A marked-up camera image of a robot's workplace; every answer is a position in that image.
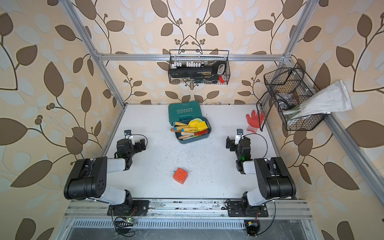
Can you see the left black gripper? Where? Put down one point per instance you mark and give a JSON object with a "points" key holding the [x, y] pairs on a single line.
{"points": [[139, 145]]}

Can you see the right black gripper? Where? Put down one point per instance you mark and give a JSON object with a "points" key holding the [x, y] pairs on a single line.
{"points": [[231, 142]]}

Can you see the yellow toy spatula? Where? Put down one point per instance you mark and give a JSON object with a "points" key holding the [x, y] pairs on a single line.
{"points": [[191, 127]]}

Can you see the red toy shovel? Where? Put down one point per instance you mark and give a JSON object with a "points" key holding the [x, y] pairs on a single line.
{"points": [[187, 135]]}

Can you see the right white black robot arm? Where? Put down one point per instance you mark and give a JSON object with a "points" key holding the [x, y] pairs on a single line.
{"points": [[274, 181]]}

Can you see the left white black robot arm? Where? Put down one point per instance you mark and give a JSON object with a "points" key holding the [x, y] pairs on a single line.
{"points": [[88, 180]]}

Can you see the green storage box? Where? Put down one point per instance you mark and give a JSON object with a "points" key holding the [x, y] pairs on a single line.
{"points": [[184, 113]]}

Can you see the red rubber glove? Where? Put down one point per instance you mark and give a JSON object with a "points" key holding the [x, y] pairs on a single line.
{"points": [[255, 121]]}

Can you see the orange cube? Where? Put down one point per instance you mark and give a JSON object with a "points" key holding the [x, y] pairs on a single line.
{"points": [[180, 176]]}

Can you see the black tool in basket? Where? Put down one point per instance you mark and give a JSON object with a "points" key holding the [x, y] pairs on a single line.
{"points": [[198, 70]]}

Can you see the white cloth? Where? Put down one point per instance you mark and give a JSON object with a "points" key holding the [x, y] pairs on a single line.
{"points": [[334, 98]]}

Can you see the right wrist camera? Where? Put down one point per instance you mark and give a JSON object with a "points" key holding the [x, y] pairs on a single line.
{"points": [[239, 135]]}

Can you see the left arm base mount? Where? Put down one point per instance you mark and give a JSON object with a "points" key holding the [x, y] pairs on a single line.
{"points": [[135, 208]]}

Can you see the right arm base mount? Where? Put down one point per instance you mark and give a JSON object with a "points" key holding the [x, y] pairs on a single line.
{"points": [[238, 209]]}

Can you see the right wire basket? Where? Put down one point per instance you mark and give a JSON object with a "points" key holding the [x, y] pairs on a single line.
{"points": [[287, 89]]}

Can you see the wire basket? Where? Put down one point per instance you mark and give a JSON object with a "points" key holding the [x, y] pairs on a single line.
{"points": [[287, 89], [198, 55]]}

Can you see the back wire basket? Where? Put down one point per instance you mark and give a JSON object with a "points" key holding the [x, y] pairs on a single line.
{"points": [[198, 55]]}

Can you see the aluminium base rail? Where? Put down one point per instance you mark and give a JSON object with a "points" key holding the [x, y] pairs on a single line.
{"points": [[215, 209]]}

